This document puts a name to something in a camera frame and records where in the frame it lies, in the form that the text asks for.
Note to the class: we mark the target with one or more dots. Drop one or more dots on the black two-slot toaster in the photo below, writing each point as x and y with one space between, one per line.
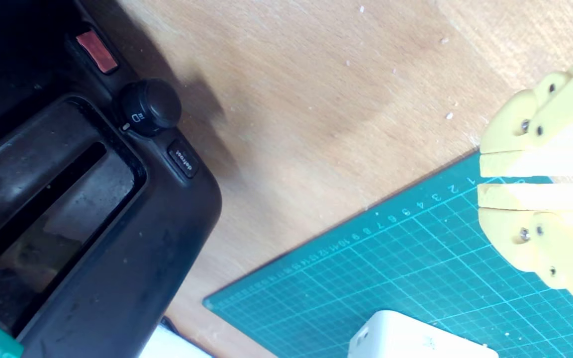
167 248

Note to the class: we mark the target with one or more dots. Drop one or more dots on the black toaster knob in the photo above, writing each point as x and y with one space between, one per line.
152 104

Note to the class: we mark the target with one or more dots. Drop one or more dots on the white block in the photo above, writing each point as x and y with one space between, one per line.
406 338

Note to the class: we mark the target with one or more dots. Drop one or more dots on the green cutting mat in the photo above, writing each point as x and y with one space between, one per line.
366 258

